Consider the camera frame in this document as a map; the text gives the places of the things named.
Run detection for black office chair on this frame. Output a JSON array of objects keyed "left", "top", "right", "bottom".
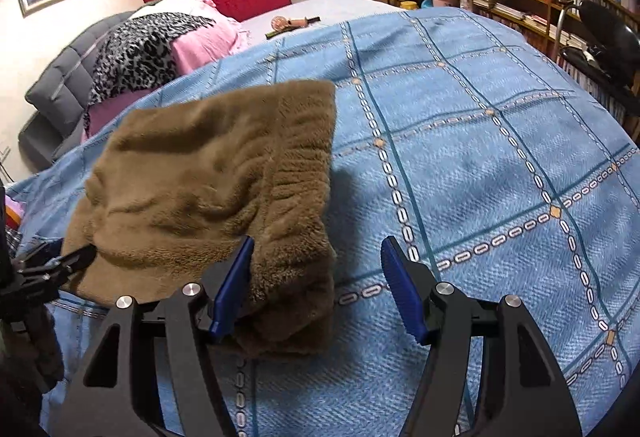
[{"left": 552, "top": 0, "right": 639, "bottom": 118}]

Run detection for leopard print cloth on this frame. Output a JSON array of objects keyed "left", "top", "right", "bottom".
[{"left": 84, "top": 12, "right": 215, "bottom": 133}]

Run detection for small object on bed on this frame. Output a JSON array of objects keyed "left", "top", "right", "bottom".
[{"left": 265, "top": 16, "right": 321, "bottom": 40}]

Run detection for brown fleece pants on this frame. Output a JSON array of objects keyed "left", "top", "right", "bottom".
[{"left": 63, "top": 80, "right": 336, "bottom": 356}]

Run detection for plaid pillow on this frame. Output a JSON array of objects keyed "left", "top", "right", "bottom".
[{"left": 4, "top": 197, "right": 24, "bottom": 258}]

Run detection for grey padded headboard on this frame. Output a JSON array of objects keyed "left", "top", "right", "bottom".
[{"left": 18, "top": 12, "right": 131, "bottom": 173}]

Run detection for blue patterned bedspread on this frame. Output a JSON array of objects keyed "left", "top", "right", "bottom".
[{"left": 1, "top": 8, "right": 639, "bottom": 436}]

